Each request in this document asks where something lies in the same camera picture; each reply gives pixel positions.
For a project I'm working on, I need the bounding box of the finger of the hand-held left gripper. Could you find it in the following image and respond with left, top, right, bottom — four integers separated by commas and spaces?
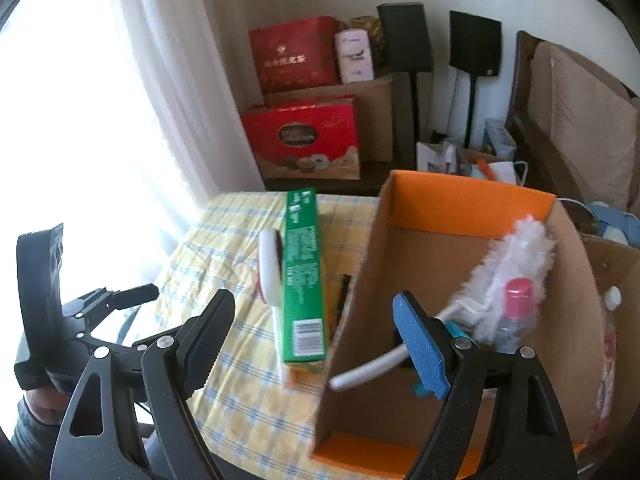
80, 332, 152, 356
62, 284, 161, 331

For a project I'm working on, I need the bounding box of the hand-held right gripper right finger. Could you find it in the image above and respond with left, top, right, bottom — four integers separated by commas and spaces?
392, 291, 576, 480

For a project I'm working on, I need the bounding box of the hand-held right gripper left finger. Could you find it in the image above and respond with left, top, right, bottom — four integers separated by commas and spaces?
50, 289, 237, 480

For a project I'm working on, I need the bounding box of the red and white lint brush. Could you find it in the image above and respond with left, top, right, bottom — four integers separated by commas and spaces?
257, 227, 287, 306

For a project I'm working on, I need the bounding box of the clear bottle with pink cap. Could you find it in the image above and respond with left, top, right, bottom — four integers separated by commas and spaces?
492, 277, 541, 353

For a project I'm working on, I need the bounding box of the long green carton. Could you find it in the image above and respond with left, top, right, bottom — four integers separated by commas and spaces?
279, 187, 330, 388

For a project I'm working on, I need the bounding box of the white fluffy duster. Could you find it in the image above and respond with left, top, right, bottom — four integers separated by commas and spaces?
329, 214, 558, 392

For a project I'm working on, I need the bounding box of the orange cardboard box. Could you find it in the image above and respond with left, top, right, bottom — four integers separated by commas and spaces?
312, 170, 601, 480

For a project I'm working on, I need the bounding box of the person's left forearm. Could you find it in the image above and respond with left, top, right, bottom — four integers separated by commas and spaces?
10, 405, 63, 466

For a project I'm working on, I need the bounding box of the person's left hand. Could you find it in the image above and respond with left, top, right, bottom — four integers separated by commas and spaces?
22, 382, 68, 426

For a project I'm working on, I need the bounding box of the yellow checked tablecloth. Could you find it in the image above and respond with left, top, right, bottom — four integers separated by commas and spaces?
150, 192, 381, 476

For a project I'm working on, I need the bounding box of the small white carton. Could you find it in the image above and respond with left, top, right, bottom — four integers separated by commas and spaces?
416, 141, 461, 175

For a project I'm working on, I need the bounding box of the white plastic bag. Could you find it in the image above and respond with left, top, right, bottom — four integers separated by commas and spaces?
470, 160, 516, 186

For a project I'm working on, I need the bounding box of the white capped plastic bottle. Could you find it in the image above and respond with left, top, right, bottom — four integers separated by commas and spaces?
587, 285, 626, 441

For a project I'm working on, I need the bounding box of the open brown cardboard box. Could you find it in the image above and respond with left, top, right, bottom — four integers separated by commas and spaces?
580, 237, 640, 466

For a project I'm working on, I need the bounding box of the white curtain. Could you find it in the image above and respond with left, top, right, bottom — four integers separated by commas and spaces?
0, 0, 266, 341

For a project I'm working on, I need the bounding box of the blue and white box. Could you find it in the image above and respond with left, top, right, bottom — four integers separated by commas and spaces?
484, 119, 518, 161

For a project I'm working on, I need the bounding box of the light blue bag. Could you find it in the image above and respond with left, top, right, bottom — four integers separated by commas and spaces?
590, 201, 640, 248

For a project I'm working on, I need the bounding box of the beige chair cushion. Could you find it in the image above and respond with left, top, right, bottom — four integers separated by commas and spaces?
530, 41, 640, 211

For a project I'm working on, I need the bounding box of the dark red gift box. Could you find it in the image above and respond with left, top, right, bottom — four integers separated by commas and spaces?
249, 16, 342, 95

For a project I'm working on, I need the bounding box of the small white box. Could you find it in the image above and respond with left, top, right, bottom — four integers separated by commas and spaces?
334, 29, 376, 84

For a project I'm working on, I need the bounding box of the black speaker on stand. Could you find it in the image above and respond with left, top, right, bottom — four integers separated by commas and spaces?
376, 2, 435, 161
448, 10, 503, 148

